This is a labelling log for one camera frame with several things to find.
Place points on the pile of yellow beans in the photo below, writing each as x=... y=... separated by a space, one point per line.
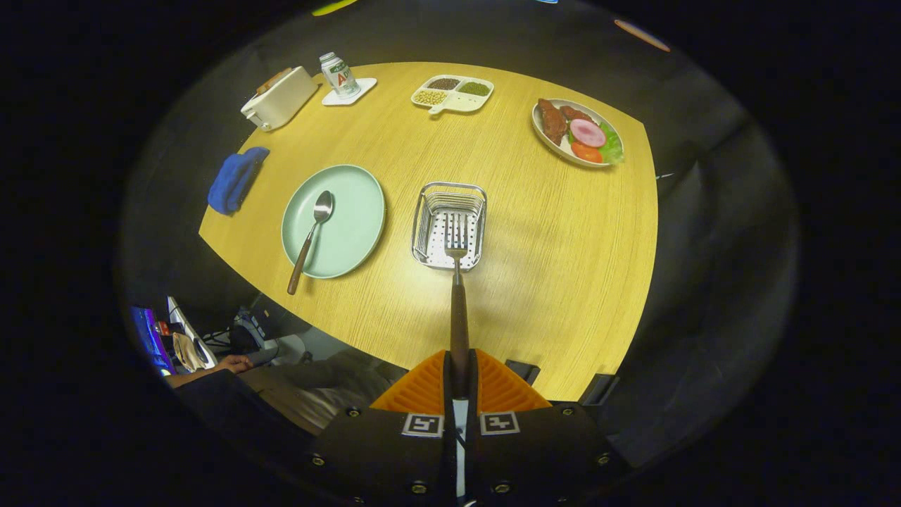
x=429 y=97

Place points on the white divided dish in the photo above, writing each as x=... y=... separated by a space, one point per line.
x=468 y=103

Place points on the green lettuce leaf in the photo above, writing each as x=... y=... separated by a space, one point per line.
x=612 y=144

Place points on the blue folded cloth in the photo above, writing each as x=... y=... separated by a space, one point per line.
x=232 y=183

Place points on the small brown meat piece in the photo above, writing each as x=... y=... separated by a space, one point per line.
x=574 y=113

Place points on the purple lit screen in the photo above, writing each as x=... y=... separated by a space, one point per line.
x=151 y=338

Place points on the white toaster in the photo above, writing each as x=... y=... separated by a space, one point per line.
x=285 y=98

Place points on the white oval food plate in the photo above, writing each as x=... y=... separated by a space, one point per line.
x=559 y=149

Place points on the tan rounded object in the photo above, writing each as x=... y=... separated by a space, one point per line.
x=186 y=352

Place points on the black table bracket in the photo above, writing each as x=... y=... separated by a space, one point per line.
x=522 y=371
x=598 y=389

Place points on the white flat panel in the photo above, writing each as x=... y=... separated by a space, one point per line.
x=184 y=324

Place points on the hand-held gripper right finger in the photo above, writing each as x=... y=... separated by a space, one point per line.
x=535 y=458

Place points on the brown toast slice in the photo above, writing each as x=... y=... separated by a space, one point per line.
x=271 y=81

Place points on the white drink bottle green label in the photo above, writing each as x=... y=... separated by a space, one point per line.
x=340 y=74

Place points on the red tomato slice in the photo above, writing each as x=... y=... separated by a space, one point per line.
x=586 y=152

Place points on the white square coaster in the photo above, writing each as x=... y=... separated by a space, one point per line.
x=367 y=86

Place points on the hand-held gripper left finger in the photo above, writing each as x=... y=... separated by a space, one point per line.
x=387 y=458

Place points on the pile of brown beans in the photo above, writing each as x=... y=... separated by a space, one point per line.
x=444 y=84

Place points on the large brown meat piece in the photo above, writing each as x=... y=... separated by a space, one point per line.
x=552 y=123

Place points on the pile of green beans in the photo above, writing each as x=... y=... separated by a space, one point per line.
x=474 y=89

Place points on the light green plate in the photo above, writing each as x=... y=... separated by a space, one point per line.
x=352 y=218

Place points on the pink ham slice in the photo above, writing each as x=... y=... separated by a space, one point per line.
x=588 y=132

